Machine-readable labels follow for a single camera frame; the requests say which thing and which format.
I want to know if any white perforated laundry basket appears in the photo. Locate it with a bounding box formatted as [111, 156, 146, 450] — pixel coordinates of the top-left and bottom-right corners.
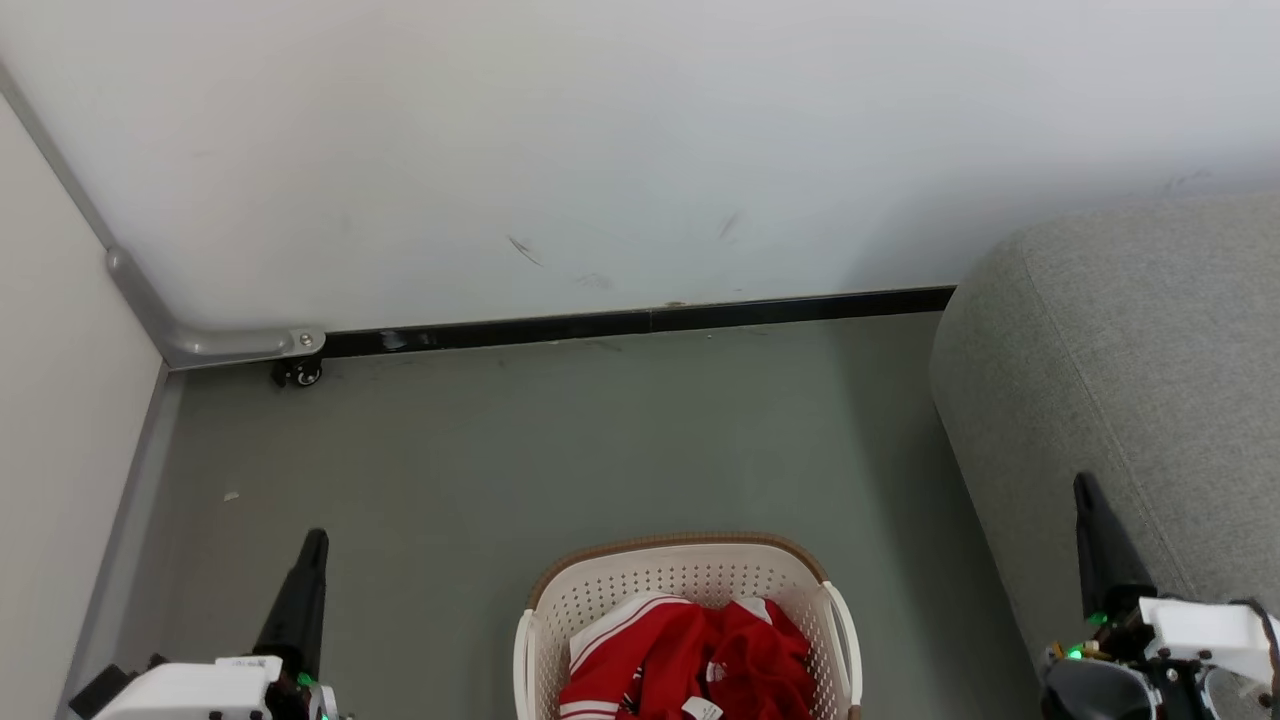
[512, 532, 863, 720]

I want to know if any red garment with white stripes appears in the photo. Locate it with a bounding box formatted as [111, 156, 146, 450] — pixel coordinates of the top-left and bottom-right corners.
[558, 592, 721, 720]

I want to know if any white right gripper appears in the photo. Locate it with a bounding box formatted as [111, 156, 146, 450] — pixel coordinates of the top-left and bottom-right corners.
[1073, 472, 1280, 720]

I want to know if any black baseboard strip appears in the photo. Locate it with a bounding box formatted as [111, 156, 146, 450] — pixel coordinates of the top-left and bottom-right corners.
[322, 285, 956, 359]

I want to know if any grey fabric sofa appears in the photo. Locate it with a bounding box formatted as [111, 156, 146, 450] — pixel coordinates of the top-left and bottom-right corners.
[928, 190, 1280, 720]

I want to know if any grey metal floor rail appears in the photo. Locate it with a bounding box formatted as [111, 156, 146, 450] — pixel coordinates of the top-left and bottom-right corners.
[58, 362, 186, 720]

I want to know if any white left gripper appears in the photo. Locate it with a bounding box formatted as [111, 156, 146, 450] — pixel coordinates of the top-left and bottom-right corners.
[92, 528, 341, 720]

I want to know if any grey metal partition frame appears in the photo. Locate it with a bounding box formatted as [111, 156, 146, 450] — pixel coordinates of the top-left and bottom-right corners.
[0, 60, 328, 371]

